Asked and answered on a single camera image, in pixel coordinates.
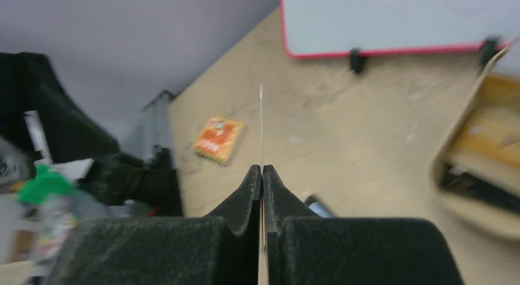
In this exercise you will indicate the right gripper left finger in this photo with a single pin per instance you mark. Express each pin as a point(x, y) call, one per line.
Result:
point(221, 247)

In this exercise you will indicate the orange snack packet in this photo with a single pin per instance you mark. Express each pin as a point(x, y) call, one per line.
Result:
point(218, 138)

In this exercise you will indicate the black whiteboard stand clip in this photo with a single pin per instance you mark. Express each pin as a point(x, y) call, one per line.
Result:
point(357, 61)
point(489, 49)

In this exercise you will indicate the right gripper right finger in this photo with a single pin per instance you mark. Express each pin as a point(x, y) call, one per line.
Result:
point(305, 248)

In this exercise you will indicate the gold card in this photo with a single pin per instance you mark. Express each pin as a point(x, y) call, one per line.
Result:
point(490, 131)

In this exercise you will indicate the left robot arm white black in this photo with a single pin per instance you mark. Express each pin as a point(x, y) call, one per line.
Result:
point(141, 167)

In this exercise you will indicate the beige oval card tray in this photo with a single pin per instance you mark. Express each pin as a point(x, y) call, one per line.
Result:
point(475, 171)

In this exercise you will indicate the white board with pink frame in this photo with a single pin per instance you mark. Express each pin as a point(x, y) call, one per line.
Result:
point(331, 28)

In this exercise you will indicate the grey card with magnetic stripe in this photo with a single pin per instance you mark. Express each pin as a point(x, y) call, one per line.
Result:
point(263, 246)

